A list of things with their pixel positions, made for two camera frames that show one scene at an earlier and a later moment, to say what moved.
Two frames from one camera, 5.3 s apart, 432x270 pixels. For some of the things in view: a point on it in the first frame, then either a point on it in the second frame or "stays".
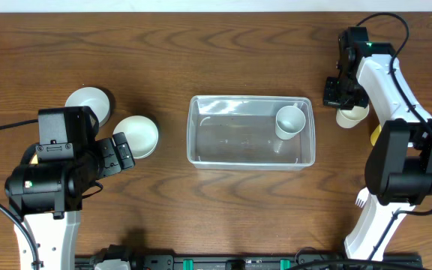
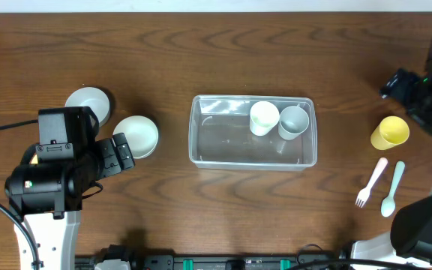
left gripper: [117, 163] stays
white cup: [348, 118] -> [263, 116]
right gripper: [331, 97] -> [399, 88]
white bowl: [141, 134] stays
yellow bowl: [34, 160] stays
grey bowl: [93, 98] stays
